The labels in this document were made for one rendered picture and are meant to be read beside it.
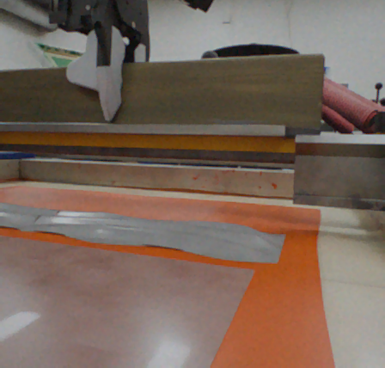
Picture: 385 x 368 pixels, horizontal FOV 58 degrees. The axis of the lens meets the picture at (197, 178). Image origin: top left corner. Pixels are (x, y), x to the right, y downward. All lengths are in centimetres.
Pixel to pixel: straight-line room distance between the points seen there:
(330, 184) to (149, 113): 19
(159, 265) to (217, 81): 21
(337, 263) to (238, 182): 26
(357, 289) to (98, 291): 12
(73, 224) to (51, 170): 32
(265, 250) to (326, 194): 8
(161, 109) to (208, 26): 452
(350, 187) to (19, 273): 22
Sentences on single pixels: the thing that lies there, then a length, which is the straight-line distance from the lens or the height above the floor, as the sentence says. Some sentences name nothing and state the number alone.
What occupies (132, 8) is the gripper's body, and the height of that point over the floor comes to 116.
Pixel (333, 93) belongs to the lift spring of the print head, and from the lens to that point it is 93.
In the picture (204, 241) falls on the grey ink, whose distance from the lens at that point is 22.
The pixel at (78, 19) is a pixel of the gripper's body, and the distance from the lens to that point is 41.
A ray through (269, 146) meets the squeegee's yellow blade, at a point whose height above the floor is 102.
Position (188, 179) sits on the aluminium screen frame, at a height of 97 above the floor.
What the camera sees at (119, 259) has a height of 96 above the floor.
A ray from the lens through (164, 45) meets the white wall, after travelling 501.
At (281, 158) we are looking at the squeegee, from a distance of 34.
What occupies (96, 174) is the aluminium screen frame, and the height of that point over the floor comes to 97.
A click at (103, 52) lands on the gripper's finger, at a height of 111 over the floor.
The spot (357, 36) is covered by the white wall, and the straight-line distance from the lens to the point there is 463.
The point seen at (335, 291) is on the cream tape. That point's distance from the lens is 18.
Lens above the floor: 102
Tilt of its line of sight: 5 degrees down
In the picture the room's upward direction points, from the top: 2 degrees clockwise
